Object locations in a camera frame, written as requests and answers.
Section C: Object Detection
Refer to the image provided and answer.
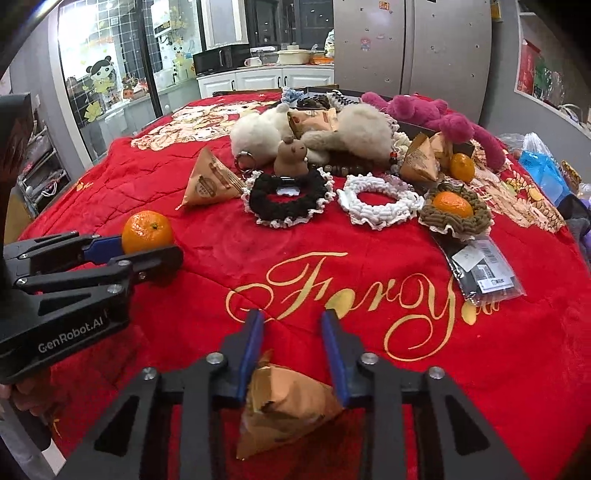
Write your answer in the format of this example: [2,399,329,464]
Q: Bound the cream lace scrunchie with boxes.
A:
[390,117,413,155]

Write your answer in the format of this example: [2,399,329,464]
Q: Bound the patterned food packet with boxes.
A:
[561,159,583,191]

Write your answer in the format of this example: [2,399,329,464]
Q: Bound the pink plush toy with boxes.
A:
[361,91,507,171]

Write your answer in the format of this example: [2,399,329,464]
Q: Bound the dark glass wall cabinet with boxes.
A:
[198,0,335,51]

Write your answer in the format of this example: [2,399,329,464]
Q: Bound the red printed blanket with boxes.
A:
[18,90,591,480]

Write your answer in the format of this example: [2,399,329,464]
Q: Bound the pink crystal bead bracelet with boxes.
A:
[381,173,416,193]

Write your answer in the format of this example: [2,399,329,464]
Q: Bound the cream pot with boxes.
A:
[276,45,315,65]

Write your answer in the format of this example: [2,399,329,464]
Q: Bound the white kitchen cabinets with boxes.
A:
[196,65,335,99]

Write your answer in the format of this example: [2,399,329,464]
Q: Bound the red gift box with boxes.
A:
[516,39,542,96]

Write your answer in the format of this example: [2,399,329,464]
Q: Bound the blue plastic bag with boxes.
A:
[517,151,568,207]

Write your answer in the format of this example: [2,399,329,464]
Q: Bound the black microwave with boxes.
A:
[192,45,251,76]

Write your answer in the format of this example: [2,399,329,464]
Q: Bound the black cardboard box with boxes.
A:
[281,85,477,158]

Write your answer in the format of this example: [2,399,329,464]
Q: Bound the beige plush toy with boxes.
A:
[300,104,397,166]

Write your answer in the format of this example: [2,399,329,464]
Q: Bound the black scrunchie white lace edge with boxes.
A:
[242,168,336,229]

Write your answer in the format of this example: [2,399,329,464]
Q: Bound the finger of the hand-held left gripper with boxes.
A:
[16,244,184,305]
[4,231,125,278]

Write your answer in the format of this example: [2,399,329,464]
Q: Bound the green packet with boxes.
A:
[536,55,553,99]

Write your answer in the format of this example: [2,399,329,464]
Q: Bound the cartoon girl window sticker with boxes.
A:
[85,54,119,94]

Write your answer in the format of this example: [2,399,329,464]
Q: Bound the brown bead bracelet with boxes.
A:
[307,157,391,178]

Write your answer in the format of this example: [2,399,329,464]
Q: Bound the brown knit scrunchie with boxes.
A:
[418,184,495,241]

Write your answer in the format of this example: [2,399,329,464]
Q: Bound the clear plastic bag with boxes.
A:
[499,131,552,160]

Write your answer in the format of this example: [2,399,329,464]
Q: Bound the black cloth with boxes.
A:
[556,194,587,217]

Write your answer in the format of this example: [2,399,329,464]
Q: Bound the orange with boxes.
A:
[121,210,175,256]
[431,191,475,219]
[450,152,476,184]

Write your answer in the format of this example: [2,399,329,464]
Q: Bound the clear packet with black item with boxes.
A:
[436,234,528,307]

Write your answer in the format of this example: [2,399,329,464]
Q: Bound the brown capybara plush toy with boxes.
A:
[273,137,309,178]

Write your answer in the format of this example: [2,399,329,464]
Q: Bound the brown snack bag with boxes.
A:
[286,108,341,140]

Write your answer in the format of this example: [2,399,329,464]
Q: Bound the triangular brown paper packet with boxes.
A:
[177,147,246,209]
[236,353,345,461]
[399,133,439,182]
[429,131,455,160]

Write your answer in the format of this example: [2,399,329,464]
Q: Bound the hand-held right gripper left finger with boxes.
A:
[55,309,266,480]

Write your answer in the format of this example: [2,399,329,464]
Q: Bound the person's left hand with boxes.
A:
[7,367,58,446]

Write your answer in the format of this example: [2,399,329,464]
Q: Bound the white knit scrunchie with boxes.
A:
[337,173,424,230]

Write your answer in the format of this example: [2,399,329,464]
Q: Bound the glass sliding door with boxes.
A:
[58,0,204,163]

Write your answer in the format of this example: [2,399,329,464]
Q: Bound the grey double door refrigerator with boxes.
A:
[332,0,494,115]

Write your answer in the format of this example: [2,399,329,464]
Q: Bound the metal wire rack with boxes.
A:
[17,119,66,220]

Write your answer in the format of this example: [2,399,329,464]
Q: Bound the white cable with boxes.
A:
[556,104,589,125]

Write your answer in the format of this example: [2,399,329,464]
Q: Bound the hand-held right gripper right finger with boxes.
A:
[321,309,529,480]

